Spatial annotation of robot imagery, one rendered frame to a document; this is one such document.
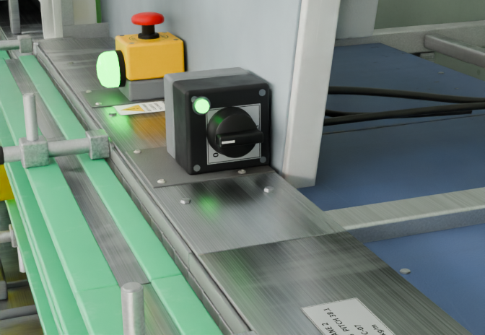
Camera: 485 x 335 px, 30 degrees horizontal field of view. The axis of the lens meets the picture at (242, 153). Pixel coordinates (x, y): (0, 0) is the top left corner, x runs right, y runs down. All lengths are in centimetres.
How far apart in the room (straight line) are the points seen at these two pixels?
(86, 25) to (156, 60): 50
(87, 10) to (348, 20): 80
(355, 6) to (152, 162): 24
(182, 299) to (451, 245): 23
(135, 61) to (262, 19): 27
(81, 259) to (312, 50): 26
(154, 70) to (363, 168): 31
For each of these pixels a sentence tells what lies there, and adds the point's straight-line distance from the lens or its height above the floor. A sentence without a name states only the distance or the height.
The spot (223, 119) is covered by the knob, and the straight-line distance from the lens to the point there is 80.
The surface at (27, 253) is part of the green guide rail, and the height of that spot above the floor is 96.
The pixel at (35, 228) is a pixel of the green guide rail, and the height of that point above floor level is 96.
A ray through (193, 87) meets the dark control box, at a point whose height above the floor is 82.
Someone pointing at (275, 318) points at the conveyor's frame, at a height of 86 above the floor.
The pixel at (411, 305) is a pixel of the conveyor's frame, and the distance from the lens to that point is 60.
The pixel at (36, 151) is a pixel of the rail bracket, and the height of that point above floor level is 95.
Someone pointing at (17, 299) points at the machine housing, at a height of 97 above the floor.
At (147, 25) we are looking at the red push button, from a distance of 110.
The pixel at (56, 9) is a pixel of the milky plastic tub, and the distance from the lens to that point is 156.
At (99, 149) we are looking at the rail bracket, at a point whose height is 89.
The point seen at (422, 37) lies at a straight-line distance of 158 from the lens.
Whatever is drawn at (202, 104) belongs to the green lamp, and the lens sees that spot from 80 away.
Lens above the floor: 104
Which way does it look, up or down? 18 degrees down
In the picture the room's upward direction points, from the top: 97 degrees counter-clockwise
